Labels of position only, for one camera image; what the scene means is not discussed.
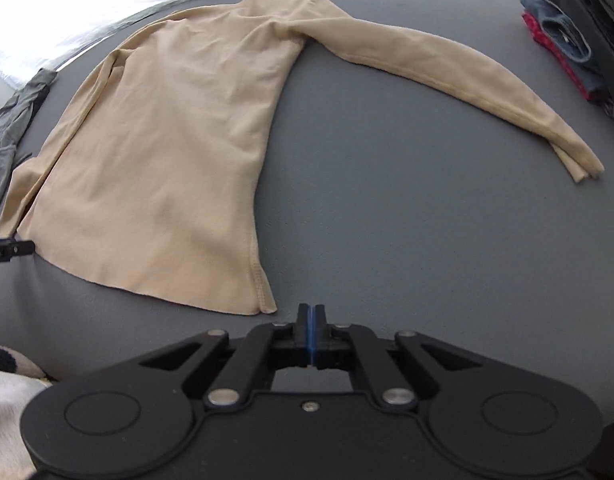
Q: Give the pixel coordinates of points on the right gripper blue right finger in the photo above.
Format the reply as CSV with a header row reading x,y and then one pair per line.
x,y
356,349

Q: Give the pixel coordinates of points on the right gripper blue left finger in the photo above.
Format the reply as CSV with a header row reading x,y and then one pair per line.
x,y
266,349

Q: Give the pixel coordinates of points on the beige long sleeve shirt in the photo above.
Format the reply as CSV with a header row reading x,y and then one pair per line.
x,y
147,182

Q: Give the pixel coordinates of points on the grey garment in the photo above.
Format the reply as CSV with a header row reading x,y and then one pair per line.
x,y
15,117

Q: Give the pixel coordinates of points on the white fuzzy cloth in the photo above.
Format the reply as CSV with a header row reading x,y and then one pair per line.
x,y
20,381

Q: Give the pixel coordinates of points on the red folded garment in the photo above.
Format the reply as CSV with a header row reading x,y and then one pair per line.
x,y
540,37

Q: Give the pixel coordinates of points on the blue denim folded garment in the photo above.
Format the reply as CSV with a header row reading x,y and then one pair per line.
x,y
570,41

